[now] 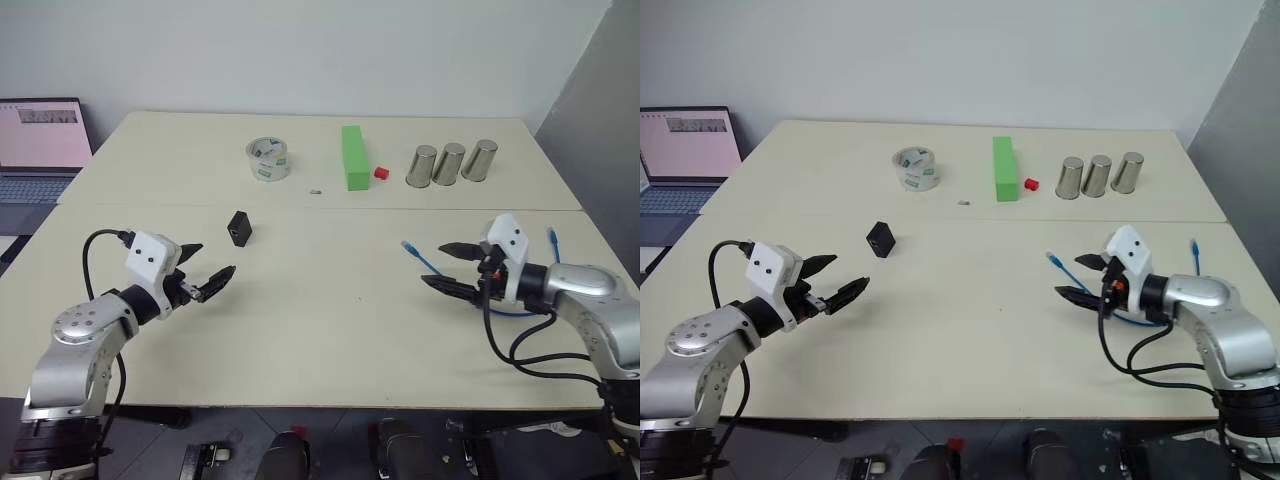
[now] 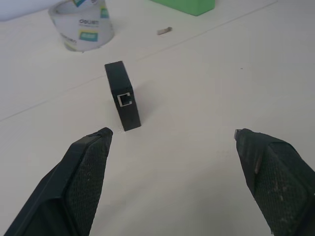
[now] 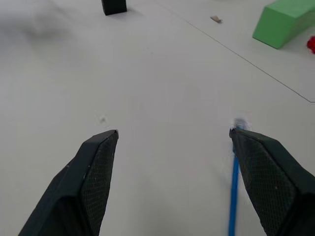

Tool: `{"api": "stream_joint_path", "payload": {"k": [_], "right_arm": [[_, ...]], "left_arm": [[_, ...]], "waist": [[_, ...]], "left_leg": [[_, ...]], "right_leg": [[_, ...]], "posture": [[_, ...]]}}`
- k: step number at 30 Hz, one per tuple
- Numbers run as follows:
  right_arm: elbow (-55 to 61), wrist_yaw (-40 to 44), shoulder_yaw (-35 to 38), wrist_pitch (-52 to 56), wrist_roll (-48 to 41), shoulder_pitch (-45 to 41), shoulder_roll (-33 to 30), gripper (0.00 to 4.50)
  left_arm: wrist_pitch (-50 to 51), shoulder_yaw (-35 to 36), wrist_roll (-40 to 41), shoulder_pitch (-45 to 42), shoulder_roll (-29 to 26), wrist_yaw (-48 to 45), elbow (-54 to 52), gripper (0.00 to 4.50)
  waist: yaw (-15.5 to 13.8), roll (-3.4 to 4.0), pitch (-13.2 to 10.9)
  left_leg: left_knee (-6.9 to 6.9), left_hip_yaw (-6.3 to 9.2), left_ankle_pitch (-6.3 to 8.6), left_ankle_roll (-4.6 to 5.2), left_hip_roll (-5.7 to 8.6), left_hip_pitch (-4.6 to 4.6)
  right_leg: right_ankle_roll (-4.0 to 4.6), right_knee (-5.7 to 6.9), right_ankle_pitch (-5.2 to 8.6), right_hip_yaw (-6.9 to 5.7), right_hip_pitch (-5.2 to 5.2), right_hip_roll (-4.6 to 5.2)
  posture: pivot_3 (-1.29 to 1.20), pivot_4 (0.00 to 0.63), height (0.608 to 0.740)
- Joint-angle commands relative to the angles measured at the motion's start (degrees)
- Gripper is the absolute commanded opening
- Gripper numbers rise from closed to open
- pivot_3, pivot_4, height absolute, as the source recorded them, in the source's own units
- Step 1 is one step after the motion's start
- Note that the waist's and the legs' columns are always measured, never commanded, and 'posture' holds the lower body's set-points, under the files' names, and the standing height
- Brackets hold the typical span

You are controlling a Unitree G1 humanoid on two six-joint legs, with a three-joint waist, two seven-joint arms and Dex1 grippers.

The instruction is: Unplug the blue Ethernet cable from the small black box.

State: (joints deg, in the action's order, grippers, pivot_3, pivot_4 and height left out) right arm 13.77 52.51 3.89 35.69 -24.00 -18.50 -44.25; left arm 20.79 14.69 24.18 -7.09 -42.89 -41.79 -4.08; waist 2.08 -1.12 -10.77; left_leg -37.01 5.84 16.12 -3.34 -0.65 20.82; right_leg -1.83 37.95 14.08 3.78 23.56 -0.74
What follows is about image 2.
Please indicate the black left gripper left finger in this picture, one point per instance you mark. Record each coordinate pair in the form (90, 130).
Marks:
(71, 186)

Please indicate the white packing tape roll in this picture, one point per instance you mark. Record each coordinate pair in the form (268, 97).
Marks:
(81, 25)

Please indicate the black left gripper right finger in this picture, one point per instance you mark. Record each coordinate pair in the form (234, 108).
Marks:
(278, 182)

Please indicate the green plastic block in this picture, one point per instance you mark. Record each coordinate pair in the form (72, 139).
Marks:
(187, 5)

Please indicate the small black network box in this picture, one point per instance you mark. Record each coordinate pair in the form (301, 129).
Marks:
(122, 94)

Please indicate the small grey metal piece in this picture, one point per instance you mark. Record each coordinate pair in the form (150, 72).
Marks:
(164, 30)

